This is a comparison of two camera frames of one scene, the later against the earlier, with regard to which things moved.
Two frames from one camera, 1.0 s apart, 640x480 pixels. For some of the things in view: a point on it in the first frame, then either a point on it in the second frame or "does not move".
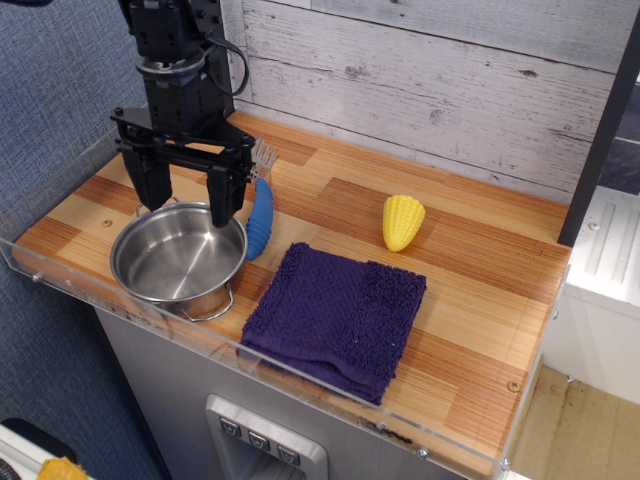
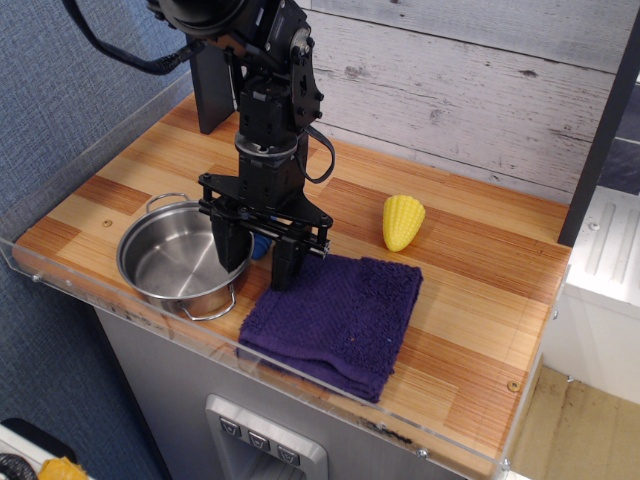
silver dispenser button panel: (246, 445) does not move
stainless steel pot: (177, 255) does not move
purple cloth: (335, 319) does not move
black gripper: (190, 115) → (270, 192)
